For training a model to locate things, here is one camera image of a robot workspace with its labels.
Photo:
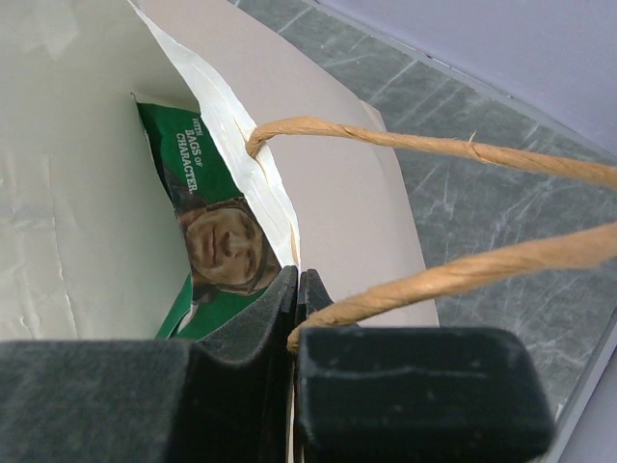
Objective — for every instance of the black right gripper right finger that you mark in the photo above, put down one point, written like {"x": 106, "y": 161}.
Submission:
{"x": 418, "y": 394}

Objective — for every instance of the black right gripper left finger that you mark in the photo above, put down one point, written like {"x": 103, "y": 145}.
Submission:
{"x": 219, "y": 399}

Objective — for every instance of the dark green crisps bag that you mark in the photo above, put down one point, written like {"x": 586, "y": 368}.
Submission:
{"x": 230, "y": 259}

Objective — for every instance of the beige paper bag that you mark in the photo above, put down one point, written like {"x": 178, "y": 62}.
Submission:
{"x": 90, "y": 246}

